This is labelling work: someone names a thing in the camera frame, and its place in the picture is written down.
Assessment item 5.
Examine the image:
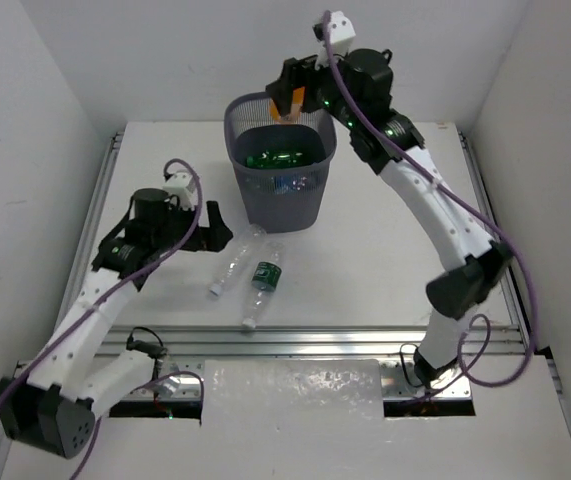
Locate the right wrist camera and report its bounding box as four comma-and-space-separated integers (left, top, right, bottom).
313, 11, 356, 70

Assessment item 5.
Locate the clear bottle blue label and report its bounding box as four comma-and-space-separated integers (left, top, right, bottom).
271, 173, 318, 195

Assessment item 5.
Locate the right aluminium side rail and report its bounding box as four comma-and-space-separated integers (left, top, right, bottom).
458, 130, 541, 354

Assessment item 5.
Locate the aluminium side rail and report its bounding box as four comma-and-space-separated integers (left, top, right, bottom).
54, 130, 124, 329
458, 130, 541, 354

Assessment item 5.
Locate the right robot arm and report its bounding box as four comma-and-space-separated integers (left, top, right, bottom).
266, 49, 513, 385

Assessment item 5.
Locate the clear bottle dark green label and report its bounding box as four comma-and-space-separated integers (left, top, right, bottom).
241, 241, 285, 330

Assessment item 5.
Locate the green plastic bottle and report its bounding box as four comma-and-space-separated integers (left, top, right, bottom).
245, 150, 311, 170

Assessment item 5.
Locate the grey mesh waste bin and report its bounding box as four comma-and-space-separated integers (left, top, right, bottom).
224, 92, 337, 233

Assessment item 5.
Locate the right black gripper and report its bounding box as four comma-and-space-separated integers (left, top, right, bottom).
267, 42, 359, 129

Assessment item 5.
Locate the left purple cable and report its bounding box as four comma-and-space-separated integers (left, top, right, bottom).
0, 158, 205, 480

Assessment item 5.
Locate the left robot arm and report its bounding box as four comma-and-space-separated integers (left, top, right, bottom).
0, 187, 233, 459

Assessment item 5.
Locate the clear bottle white cap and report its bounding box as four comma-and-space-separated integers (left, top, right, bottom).
208, 224, 267, 298

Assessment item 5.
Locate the orange juice bottle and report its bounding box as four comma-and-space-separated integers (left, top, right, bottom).
268, 87, 305, 124

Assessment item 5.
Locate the aluminium front rail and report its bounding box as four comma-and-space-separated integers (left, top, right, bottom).
90, 320, 527, 400

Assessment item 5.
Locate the left aluminium side rail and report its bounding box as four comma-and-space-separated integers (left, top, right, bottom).
54, 130, 124, 329

